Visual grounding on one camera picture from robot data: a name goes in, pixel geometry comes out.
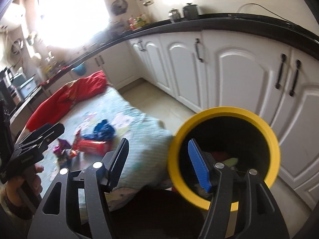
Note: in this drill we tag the blue hanging plastic bin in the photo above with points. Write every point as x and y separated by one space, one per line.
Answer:
80 70

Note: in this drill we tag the steel teapot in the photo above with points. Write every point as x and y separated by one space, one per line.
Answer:
174 16

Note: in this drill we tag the grey plastic storage box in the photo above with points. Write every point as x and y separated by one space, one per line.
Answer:
24 86

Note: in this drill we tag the hello kitty bed sheet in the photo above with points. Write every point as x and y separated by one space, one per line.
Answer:
149 141

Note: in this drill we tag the white kitchen cabinets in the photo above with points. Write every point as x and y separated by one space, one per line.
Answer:
219 68

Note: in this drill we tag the dark green pot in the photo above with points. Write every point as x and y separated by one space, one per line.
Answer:
190 11

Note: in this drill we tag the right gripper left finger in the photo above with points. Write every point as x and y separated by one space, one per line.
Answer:
101 178

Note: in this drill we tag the condiment bottles group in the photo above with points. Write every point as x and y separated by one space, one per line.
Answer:
138 22

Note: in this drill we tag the person's left hand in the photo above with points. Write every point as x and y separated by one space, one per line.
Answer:
17 190

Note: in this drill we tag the black microwave oven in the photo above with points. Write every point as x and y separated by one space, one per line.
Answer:
8 92

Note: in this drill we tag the round wall fan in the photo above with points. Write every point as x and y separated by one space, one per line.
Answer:
119 7

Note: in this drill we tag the black kitchen countertop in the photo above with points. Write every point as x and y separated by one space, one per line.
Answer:
260 26

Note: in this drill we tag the blue crumpled wrapper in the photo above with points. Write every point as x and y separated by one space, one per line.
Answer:
103 131

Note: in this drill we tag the red cylindrical can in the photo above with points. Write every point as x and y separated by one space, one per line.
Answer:
92 147

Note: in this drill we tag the red blanket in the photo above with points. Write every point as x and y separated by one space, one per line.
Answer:
62 101

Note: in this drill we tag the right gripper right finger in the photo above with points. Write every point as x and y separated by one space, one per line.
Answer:
211 173

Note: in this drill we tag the purple snack wrapper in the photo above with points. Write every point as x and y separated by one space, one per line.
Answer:
62 145

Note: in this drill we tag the yellow black trash bin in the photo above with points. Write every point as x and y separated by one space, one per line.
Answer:
225 133

